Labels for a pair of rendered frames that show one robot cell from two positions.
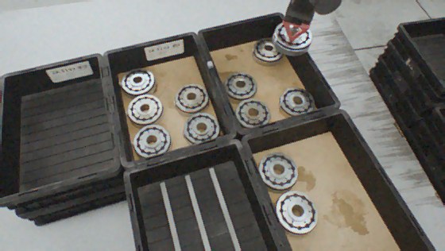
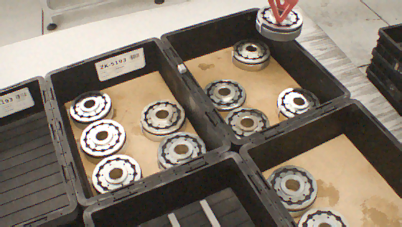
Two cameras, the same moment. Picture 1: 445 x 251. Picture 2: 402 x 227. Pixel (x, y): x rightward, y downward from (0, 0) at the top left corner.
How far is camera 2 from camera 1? 0.19 m
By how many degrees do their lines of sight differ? 10
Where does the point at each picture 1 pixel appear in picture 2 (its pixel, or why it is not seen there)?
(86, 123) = (30, 166)
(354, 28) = not seen: hidden behind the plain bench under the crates
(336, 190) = (364, 198)
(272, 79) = (262, 84)
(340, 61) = (333, 65)
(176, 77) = (138, 97)
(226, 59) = (200, 70)
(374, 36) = (354, 56)
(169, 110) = (135, 136)
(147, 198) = not seen: outside the picture
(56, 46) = not seen: outside the picture
